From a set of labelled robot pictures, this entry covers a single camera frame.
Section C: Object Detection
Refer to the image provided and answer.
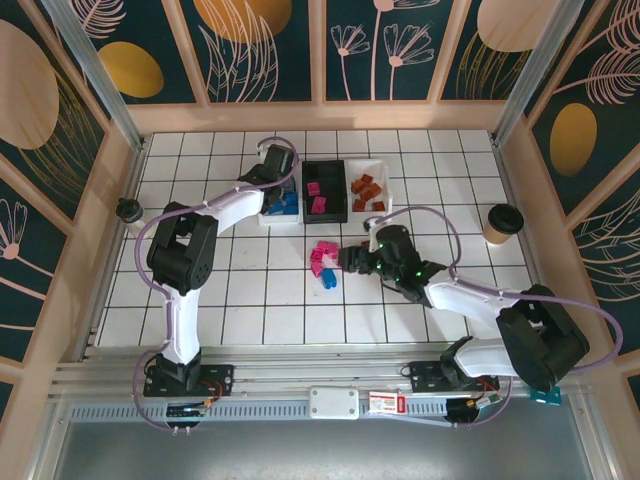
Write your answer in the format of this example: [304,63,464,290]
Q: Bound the black plastic container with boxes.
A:
[301,159,350,225]

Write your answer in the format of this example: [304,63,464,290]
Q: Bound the white plastic container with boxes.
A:
[257,169,305,226]
[345,158,394,215]

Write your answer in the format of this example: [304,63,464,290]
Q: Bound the paper cup with black lid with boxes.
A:
[482,203,526,246]

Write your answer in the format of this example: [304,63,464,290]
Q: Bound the white plastic box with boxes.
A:
[308,385,361,420]

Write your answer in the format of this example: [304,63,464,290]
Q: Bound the red and white label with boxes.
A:
[368,391,406,415]

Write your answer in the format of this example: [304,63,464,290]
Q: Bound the clear bottle with black cap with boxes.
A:
[115,198,151,239]

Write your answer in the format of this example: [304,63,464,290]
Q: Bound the right electronics board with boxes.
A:
[446,397,503,420]

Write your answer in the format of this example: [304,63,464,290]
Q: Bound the electronics board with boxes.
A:
[446,397,503,420]
[165,401,210,420]

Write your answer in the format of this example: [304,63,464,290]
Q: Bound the grey metal panel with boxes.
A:
[49,419,596,480]

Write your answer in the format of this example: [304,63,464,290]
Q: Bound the teal plastic clip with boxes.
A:
[529,387,564,407]

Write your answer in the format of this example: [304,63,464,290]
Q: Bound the left electronics board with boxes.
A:
[165,401,210,420]

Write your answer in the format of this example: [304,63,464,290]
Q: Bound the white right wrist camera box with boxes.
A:
[363,217,386,251]

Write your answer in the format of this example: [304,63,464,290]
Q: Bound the aluminium mounting rail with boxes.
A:
[49,344,591,402]

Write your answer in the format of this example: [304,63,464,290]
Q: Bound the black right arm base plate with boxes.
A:
[408,358,501,394]

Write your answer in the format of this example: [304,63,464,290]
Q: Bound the slotted grey cable duct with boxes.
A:
[64,399,501,422]

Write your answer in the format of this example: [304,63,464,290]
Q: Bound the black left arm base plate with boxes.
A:
[143,363,236,399]

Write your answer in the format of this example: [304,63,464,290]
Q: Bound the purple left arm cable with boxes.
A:
[132,134,304,434]

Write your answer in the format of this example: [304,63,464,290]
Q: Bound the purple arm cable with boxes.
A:
[132,134,304,434]
[367,205,626,430]

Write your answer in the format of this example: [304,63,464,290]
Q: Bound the aluminium frame post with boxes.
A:
[39,0,150,152]
[491,0,599,147]

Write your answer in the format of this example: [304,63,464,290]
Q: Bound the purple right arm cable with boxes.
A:
[367,205,626,430]

